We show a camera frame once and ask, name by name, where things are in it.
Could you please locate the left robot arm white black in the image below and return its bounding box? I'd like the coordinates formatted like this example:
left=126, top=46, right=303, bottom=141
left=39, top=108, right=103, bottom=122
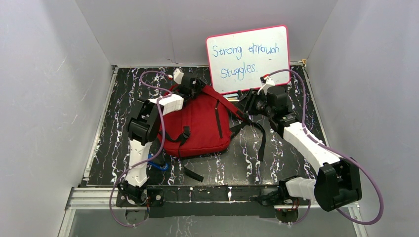
left=116, top=76, right=206, bottom=205

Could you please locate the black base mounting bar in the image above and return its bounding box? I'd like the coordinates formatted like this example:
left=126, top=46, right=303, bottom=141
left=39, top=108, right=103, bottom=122
left=116, top=185, right=308, bottom=219

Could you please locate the aluminium frame rail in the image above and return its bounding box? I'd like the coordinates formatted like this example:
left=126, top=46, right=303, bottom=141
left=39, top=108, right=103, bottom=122
left=59, top=185, right=361, bottom=237

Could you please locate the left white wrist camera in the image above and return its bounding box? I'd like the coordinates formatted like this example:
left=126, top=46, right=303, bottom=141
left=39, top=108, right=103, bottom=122
left=172, top=68, right=184, bottom=84

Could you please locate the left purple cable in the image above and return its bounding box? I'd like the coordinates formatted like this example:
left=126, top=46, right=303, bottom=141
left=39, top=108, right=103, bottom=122
left=109, top=71, right=174, bottom=228

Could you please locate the red student backpack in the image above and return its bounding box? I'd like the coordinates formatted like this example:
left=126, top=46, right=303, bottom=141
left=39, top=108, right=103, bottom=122
left=157, top=84, right=266, bottom=183

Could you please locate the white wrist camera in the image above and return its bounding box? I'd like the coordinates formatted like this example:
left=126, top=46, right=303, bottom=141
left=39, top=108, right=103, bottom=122
left=172, top=68, right=184, bottom=84
left=257, top=75, right=275, bottom=95

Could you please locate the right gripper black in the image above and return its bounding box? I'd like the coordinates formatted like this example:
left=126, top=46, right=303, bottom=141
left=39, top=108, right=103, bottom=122
left=234, top=88, right=274, bottom=119

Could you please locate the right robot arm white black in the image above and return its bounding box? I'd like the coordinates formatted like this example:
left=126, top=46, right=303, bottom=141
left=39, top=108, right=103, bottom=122
left=238, top=86, right=362, bottom=211

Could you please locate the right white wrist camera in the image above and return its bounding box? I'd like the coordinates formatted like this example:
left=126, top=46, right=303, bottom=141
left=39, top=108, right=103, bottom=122
left=257, top=75, right=275, bottom=95

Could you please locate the blue stapler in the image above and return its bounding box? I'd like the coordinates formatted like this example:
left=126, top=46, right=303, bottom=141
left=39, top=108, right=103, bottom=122
left=148, top=154, right=169, bottom=171

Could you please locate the whiteboard with pink frame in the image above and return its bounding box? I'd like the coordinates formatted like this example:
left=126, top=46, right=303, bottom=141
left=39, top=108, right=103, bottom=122
left=206, top=25, right=290, bottom=94

